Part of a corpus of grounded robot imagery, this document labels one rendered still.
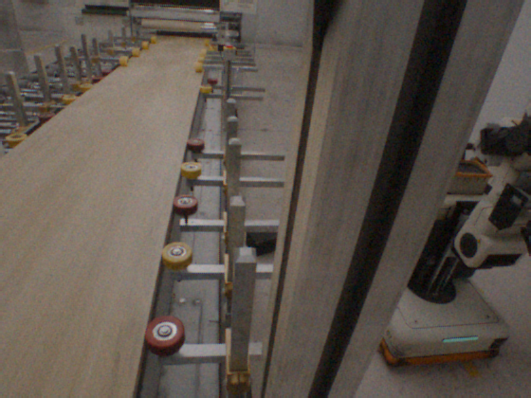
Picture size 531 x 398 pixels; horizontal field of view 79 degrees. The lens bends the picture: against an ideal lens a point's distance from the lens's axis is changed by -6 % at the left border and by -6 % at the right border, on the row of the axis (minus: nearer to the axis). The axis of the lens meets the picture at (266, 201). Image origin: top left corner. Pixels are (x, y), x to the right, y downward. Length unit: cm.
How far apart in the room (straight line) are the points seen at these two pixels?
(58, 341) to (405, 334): 138
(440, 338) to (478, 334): 21
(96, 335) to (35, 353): 11
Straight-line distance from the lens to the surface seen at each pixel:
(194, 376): 103
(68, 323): 84
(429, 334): 177
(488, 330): 197
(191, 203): 112
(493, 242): 152
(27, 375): 79
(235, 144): 97
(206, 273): 96
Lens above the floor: 151
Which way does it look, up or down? 32 degrees down
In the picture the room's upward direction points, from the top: 6 degrees clockwise
